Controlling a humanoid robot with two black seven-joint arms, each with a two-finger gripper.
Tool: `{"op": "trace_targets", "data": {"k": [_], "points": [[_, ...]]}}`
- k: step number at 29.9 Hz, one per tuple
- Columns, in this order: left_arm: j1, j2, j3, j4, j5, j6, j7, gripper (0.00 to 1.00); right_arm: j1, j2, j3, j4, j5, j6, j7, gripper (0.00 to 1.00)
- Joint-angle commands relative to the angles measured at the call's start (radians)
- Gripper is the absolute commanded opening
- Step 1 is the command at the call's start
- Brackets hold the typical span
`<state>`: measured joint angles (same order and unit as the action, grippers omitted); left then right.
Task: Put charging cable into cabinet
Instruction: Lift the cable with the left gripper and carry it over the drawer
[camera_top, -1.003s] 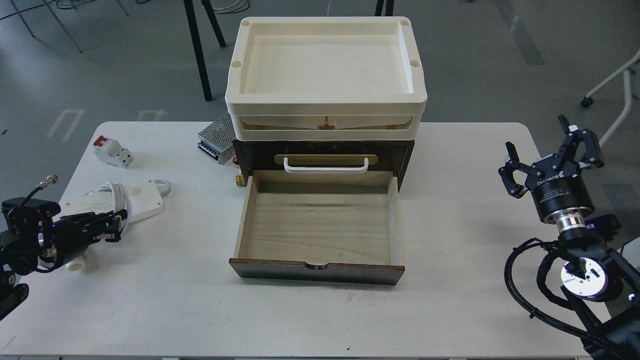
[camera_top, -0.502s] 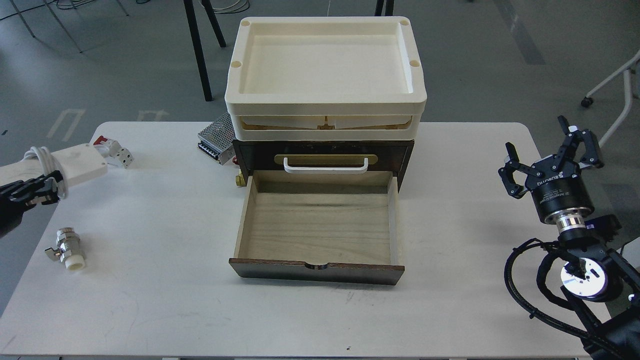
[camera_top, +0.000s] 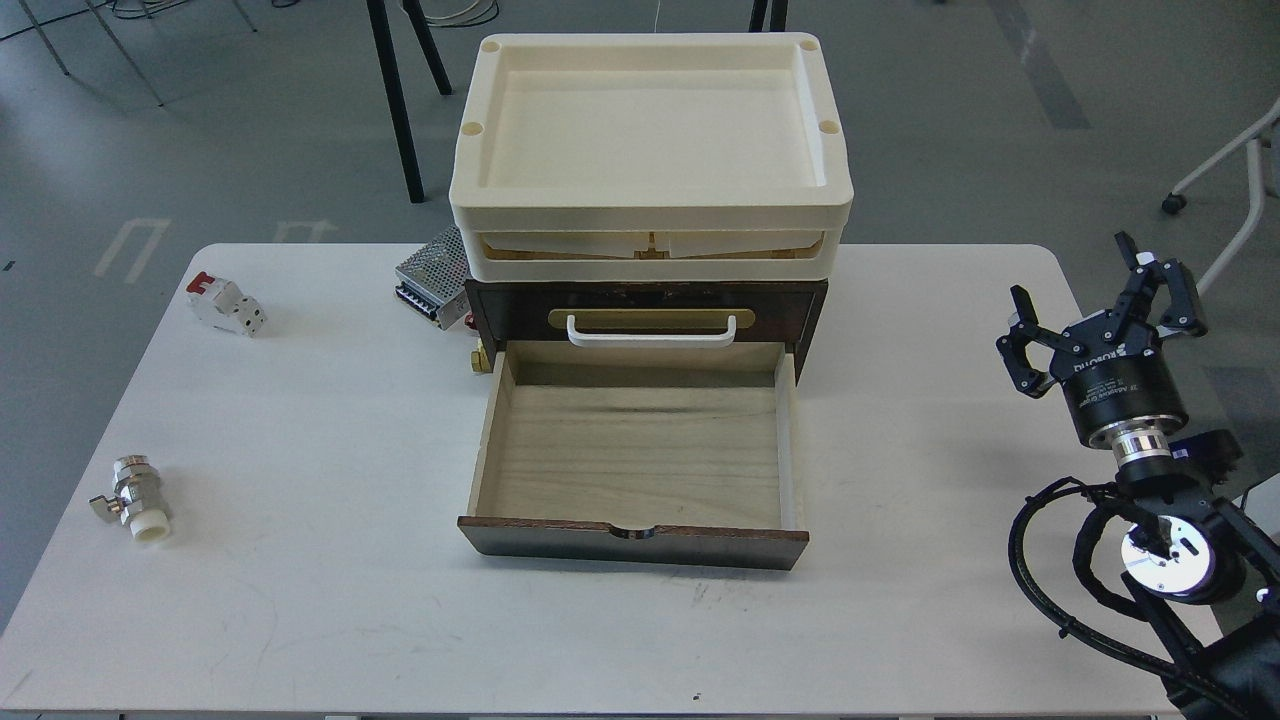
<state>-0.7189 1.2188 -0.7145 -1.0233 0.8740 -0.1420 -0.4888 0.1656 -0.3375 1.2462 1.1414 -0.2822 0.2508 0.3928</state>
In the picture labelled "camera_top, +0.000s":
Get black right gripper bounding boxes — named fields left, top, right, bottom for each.
left=996, top=231, right=1210, bottom=448

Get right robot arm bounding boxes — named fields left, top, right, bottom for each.
left=996, top=232, right=1279, bottom=719

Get white chair base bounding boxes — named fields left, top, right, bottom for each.
left=1161, top=97, right=1280, bottom=297

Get open wooden drawer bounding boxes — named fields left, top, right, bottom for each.
left=457, top=342, right=810, bottom=571

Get cream plastic tray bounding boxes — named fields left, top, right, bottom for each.
left=449, top=32, right=855, bottom=283

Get brass fitting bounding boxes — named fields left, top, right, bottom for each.
left=470, top=340, right=493, bottom=374

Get metal mesh power supply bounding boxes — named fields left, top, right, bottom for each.
left=396, top=225, right=471, bottom=331

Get red white circuit breaker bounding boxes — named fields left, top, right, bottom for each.
left=186, top=272, right=268, bottom=336

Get metal ball valve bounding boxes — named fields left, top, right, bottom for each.
left=90, top=454, right=172, bottom=543

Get grey chair legs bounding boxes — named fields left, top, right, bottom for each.
left=3, top=1, right=264, bottom=109

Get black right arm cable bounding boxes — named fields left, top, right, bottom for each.
left=1007, top=477, right=1231, bottom=701

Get white drawer handle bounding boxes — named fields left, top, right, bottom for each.
left=566, top=314, right=739, bottom=348

